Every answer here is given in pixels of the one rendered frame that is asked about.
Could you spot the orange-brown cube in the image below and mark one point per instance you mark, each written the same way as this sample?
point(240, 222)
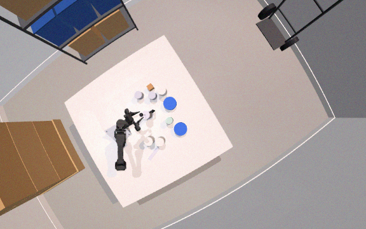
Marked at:
point(150, 87)

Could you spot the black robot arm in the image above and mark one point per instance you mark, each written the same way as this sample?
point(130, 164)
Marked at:
point(121, 140)

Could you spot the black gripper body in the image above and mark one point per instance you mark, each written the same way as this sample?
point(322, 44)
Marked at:
point(135, 124)

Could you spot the grey cylinder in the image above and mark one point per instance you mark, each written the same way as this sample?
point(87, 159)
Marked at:
point(139, 95)
point(152, 95)

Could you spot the blue short cylinder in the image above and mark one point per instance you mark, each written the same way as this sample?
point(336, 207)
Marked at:
point(169, 103)
point(180, 128)

